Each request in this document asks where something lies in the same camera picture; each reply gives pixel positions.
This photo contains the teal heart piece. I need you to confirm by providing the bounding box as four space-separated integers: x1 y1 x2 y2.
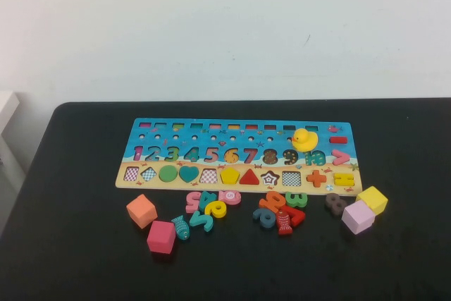
178 166 200 184

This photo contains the red number seven piece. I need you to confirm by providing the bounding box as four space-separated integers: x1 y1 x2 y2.
287 207 306 228

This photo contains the yellow pentagon piece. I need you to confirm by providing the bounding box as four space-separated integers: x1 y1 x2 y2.
220 167 242 185

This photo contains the colourful number puzzle board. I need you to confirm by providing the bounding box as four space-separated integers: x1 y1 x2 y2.
115 117 364 195

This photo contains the red wooden fish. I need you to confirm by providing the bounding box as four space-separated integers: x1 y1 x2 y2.
275 210 292 236

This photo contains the orange plus sign piece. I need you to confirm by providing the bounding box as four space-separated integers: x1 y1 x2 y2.
306 169 328 188

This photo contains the pink number five piece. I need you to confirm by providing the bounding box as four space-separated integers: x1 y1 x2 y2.
185 191 202 214

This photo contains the yellow wooden cube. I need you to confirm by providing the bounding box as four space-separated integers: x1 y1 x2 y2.
355 185 388 216

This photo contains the teal number two piece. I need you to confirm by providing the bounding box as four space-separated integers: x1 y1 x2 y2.
188 210 214 233

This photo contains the green number three piece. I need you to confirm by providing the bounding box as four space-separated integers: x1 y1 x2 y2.
283 192 308 209

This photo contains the teal wooden fish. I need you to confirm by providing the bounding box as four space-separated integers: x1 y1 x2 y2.
171 214 190 241

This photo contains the white side furniture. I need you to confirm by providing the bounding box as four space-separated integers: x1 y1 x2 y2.
0 90 20 133

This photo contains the magenta wooden cube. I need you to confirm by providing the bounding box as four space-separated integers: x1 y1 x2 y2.
146 220 176 254

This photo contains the green circle piece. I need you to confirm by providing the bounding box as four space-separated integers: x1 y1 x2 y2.
158 166 178 183

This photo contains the pink wooden fish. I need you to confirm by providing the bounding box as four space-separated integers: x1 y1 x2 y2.
216 190 242 206

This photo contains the pink greater-than sign piece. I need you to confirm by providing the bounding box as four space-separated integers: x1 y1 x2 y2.
332 148 350 166

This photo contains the yellow rubber duck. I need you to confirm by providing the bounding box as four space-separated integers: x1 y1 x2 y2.
291 128 319 153

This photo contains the lilac wooden cube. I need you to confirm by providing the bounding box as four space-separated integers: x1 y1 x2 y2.
340 199 375 235

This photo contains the blue number nine piece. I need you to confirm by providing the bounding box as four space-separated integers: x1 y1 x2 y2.
252 207 276 231

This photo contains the yellow equals sign piece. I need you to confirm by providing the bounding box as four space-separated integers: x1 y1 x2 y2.
333 173 354 187

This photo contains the yellow number six piece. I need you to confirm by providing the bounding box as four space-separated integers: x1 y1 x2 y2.
203 200 227 220

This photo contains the brown number eight piece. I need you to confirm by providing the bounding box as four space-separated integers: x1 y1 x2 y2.
324 192 347 216

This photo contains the red triangle piece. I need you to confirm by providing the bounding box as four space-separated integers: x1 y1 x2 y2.
239 168 261 186

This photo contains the orange number four piece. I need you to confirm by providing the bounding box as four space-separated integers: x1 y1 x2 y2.
258 190 285 214

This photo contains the teal number four piece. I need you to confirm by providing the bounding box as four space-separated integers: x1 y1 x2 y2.
197 190 217 213

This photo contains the orange wooden cube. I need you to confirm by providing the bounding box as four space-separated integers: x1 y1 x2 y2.
125 194 159 230

